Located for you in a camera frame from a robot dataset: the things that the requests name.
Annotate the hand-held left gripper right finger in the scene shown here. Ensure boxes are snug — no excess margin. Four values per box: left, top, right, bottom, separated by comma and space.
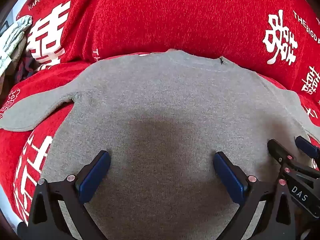
213, 151, 300, 240

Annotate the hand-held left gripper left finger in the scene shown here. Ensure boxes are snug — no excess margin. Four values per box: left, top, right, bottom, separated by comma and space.
27, 150, 112, 240

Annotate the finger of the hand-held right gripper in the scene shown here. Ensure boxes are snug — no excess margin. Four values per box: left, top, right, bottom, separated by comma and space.
295, 135, 320, 159
267, 139, 300, 175

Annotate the grey knit sweater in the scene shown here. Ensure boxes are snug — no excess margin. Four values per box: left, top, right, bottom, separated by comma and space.
0, 49, 317, 240

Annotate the dark cloth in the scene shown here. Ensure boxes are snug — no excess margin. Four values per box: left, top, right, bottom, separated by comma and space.
14, 55, 42, 83

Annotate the brown-grey cloth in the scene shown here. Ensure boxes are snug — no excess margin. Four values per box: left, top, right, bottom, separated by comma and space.
0, 34, 28, 100

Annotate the light grey patterned garment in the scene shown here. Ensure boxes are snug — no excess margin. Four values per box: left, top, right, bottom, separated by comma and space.
0, 15, 33, 77

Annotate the red printed blanket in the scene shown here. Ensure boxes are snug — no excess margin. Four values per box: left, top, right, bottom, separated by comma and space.
0, 0, 320, 228

